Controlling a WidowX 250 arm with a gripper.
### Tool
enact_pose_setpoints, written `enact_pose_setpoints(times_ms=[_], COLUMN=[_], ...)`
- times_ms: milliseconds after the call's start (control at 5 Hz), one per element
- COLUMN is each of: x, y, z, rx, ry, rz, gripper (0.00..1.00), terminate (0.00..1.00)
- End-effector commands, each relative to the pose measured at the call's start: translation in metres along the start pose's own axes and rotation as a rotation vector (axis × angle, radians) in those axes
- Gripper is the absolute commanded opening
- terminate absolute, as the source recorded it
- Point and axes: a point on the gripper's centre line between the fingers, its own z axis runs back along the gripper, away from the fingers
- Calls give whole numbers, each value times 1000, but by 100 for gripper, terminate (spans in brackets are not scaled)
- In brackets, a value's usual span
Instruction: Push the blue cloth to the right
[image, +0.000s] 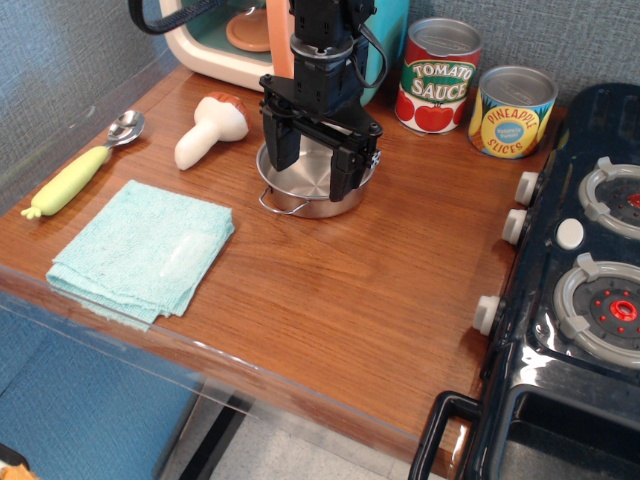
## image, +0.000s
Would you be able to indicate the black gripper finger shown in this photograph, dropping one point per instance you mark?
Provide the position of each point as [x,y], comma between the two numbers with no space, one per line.
[349,171]
[282,138]

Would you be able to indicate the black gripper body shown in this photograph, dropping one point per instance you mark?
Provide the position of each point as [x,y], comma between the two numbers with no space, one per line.
[325,94]

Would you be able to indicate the light blue cloth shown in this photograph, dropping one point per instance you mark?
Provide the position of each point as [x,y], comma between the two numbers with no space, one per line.
[143,255]

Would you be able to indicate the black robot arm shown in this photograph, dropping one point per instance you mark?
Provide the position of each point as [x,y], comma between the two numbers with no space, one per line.
[329,23]

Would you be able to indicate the small steel pot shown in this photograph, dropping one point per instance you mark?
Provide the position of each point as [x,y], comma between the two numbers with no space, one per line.
[303,189]

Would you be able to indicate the toy mushroom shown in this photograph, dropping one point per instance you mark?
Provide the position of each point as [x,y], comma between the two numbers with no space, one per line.
[212,129]

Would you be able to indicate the toy microwave oven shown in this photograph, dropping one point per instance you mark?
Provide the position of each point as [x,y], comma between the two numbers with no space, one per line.
[238,42]

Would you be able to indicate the tomato sauce can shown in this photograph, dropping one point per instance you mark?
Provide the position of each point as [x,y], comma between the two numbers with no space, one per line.
[440,62]

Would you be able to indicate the pineapple slices can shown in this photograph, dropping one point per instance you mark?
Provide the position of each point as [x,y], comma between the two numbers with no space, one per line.
[511,111]

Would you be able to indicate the dark blue toy stove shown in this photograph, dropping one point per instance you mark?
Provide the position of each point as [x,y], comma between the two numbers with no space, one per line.
[560,396]

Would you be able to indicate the spoon with yellow-green handle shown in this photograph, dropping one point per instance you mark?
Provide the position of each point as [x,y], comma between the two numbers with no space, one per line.
[66,185]

